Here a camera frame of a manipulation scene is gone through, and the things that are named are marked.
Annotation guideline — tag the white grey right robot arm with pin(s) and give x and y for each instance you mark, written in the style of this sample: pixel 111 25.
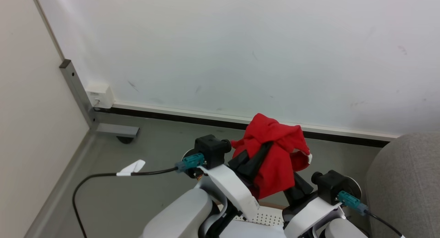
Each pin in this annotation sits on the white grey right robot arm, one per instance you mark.
pixel 343 229

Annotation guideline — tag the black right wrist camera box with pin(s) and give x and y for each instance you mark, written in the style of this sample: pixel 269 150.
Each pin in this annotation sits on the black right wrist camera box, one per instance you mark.
pixel 330 186

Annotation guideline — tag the red garment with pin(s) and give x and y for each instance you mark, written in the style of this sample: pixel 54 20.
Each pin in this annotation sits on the red garment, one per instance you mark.
pixel 275 155

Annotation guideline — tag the grey metal frame post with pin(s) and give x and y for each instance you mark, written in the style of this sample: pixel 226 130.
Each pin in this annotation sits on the grey metal frame post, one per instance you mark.
pixel 86 104

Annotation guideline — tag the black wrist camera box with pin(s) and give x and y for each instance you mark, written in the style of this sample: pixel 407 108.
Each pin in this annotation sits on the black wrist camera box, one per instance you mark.
pixel 211 150
pixel 330 186

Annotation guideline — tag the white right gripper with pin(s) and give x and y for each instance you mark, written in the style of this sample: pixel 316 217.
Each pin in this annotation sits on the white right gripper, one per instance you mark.
pixel 306 217

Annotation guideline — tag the white wall socket box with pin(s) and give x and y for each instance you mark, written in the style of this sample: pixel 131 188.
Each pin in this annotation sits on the white wall socket box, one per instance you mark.
pixel 100 94

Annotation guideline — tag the black caster wheel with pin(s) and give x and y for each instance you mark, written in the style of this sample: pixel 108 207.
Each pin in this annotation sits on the black caster wheel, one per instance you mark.
pixel 125 139

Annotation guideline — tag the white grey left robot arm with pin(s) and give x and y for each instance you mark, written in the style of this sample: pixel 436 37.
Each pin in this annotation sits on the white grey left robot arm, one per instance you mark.
pixel 178 217

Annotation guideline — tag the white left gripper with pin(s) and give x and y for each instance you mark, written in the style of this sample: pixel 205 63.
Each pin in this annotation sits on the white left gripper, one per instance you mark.
pixel 233 193

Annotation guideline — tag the black baseboard strip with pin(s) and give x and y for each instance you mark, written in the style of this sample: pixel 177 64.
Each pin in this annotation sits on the black baseboard strip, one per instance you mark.
pixel 240 122

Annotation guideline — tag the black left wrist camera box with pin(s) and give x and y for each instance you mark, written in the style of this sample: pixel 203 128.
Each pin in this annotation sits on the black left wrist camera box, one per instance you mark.
pixel 211 150

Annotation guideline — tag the grey fabric sofa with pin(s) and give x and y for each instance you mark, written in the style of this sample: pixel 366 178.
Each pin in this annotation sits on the grey fabric sofa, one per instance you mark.
pixel 405 186

